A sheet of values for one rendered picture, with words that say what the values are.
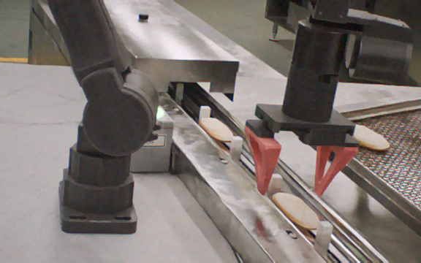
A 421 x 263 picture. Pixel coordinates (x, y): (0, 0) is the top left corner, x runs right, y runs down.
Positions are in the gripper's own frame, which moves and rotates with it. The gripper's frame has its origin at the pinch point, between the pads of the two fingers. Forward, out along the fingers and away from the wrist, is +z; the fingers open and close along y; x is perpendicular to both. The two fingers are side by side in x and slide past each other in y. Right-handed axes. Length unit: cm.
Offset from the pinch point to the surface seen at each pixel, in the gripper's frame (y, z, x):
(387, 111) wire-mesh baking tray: 23.7, -4.0, 19.5
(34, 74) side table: -20, 8, 69
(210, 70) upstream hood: 5.0, -1.6, 44.8
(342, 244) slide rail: 2.8, 2.9, -9.1
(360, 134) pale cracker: 15.1, -2.9, 11.5
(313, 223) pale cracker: 1.1, 2.3, -5.0
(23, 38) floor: 32, 93, 448
